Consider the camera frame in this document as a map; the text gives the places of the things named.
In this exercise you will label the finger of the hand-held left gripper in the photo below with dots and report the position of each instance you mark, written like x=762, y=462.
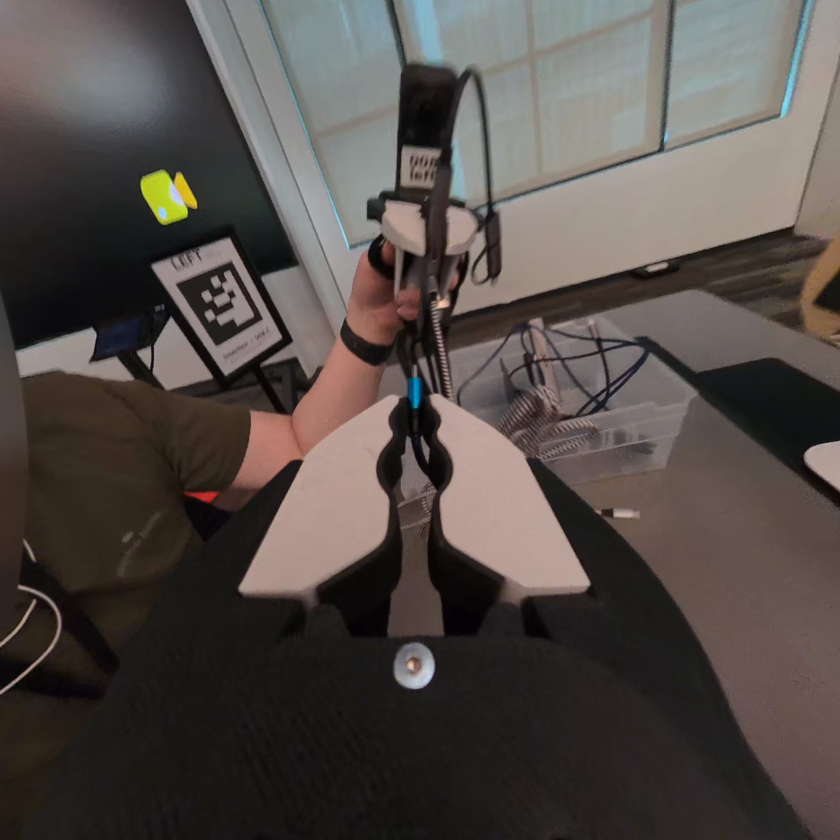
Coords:
x=403, y=226
x=460, y=229

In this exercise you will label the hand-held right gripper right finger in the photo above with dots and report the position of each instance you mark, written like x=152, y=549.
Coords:
x=512, y=518

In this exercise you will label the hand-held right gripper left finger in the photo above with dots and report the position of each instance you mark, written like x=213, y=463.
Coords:
x=321, y=518

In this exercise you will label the grey usb hub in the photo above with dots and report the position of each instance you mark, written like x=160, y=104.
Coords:
x=436, y=223

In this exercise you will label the clear plastic bin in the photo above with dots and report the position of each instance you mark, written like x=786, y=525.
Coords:
x=656, y=420

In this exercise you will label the person's left forearm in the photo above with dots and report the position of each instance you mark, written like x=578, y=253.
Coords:
x=328, y=407

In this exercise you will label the person's left hand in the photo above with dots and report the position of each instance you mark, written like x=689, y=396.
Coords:
x=371, y=302

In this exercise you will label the large grid window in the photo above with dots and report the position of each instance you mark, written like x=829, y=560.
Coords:
x=590, y=85

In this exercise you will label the framed marker sign on stand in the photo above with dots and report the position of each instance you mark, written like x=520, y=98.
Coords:
x=226, y=302

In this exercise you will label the small black floor box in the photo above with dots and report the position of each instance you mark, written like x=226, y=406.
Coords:
x=656, y=269

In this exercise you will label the small blue screen device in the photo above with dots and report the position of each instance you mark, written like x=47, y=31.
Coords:
x=128, y=336

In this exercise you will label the instruction board stand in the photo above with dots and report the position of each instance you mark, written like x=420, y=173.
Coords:
x=827, y=466

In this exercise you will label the large black screen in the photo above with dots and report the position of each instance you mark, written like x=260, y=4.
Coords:
x=98, y=98

